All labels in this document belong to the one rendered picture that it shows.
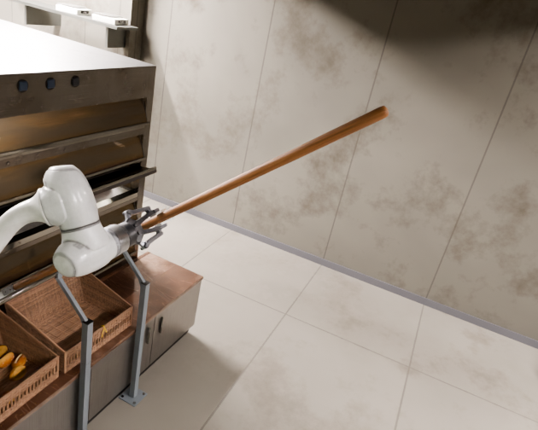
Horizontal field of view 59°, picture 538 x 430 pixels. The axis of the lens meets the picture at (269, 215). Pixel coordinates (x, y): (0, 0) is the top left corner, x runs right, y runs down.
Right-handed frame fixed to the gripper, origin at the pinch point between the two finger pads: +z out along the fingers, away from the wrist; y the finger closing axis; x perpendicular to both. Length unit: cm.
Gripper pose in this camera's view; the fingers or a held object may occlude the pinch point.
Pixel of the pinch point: (161, 217)
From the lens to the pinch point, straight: 159.9
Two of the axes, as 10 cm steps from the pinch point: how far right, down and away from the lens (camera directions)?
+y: 4.3, 9.0, 1.0
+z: 4.2, -2.9, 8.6
